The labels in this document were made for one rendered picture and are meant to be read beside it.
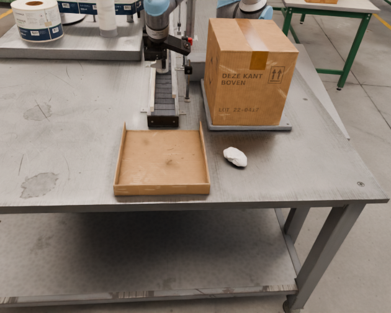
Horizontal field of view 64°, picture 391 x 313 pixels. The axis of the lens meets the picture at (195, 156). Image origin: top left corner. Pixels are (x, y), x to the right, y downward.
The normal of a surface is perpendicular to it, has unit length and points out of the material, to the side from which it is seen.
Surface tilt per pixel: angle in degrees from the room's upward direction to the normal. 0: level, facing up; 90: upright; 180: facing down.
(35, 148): 0
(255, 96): 90
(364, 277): 0
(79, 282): 1
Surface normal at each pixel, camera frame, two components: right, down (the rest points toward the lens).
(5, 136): 0.05, -0.76
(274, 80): 0.08, 0.65
